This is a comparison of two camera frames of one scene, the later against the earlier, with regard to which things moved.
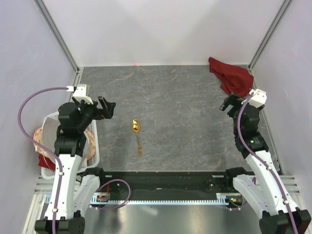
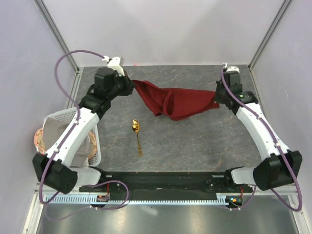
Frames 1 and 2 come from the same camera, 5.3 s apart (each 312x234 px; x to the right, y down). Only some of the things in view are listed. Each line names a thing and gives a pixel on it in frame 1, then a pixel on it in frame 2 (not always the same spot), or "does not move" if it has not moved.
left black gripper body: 89,111 -> 122,86
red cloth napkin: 235,79 -> 174,104
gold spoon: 136,126 does not move
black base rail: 166,183 does not move
